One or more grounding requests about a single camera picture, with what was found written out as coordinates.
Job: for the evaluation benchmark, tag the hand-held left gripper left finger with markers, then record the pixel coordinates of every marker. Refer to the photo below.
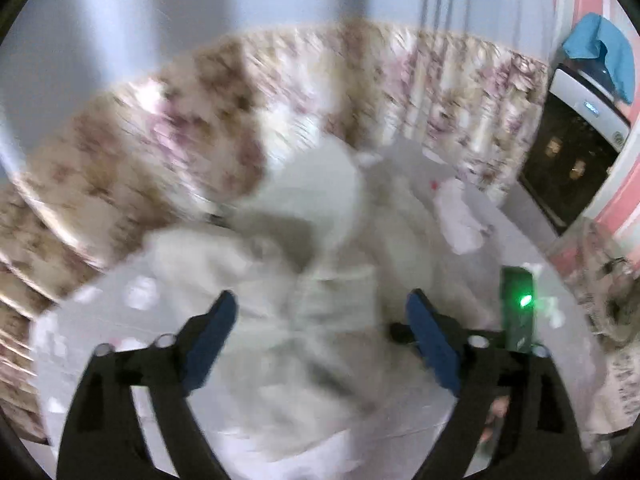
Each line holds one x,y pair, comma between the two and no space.
210,342

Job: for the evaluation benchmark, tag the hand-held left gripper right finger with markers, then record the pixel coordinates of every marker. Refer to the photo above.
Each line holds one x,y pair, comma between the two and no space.
432,342

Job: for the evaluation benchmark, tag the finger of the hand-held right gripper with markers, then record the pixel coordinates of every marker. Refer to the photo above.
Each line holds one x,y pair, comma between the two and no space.
401,334

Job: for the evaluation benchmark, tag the pale green hooded sweatshirt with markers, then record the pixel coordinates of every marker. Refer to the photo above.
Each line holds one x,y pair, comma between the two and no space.
300,270

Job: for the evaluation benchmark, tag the person's right hand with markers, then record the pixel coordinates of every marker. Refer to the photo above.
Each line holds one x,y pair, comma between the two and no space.
497,410

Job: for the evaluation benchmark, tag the floral patterned cloth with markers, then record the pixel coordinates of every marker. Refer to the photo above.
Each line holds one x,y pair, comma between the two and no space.
615,300

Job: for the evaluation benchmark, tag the white and black appliance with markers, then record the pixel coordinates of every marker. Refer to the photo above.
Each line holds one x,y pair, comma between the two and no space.
565,160

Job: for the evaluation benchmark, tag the floral curtain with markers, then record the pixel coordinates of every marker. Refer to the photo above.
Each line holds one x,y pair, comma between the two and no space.
125,160

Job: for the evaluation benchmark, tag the blue cloth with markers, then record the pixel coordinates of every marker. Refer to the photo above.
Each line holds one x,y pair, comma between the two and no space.
600,42

